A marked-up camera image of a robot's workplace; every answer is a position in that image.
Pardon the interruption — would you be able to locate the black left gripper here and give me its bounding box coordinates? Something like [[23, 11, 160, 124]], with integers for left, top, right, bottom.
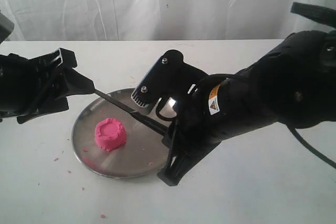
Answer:
[[1, 48, 95, 124]]

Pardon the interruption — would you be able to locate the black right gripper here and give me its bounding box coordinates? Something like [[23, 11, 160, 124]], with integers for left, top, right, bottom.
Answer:
[[157, 74, 223, 187]]

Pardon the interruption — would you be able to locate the black knife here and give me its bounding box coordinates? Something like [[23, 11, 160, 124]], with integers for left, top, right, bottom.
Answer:
[[95, 89, 167, 136]]

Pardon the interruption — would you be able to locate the pink play dough lump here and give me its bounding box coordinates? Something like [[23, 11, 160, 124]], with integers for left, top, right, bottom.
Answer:
[[94, 118, 127, 151]]

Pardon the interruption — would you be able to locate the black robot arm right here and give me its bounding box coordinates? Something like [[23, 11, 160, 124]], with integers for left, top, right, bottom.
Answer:
[[158, 30, 335, 186]]

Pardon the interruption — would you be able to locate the round steel plate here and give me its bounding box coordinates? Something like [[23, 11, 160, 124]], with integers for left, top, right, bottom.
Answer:
[[71, 98, 169, 178]]

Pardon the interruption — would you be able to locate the white backdrop curtain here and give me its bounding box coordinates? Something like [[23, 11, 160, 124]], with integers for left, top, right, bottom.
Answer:
[[1, 0, 335, 40]]

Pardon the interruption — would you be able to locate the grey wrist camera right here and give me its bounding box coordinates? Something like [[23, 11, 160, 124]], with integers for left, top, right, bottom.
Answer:
[[131, 49, 208, 108]]

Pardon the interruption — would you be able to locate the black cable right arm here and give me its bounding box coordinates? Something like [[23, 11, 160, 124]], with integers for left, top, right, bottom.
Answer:
[[286, 123, 336, 169]]

